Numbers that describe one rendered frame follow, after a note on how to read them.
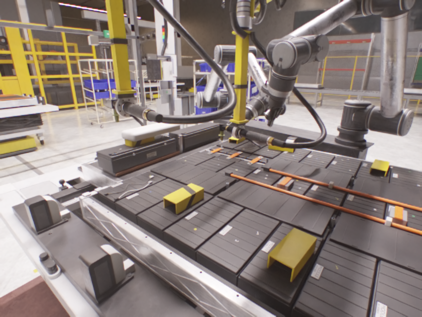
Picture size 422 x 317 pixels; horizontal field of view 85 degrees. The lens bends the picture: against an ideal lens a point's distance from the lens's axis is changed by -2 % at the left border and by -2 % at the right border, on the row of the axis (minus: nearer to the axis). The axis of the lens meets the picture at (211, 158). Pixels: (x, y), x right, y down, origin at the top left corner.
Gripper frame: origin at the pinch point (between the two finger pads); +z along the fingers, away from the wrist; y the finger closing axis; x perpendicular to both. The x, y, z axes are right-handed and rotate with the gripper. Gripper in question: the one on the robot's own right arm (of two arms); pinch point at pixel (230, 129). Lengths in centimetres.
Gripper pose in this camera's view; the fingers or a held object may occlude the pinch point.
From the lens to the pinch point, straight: 148.7
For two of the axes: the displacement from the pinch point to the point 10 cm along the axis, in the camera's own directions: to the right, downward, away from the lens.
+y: 4.0, 7.1, 5.8
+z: -7.0, 6.5, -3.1
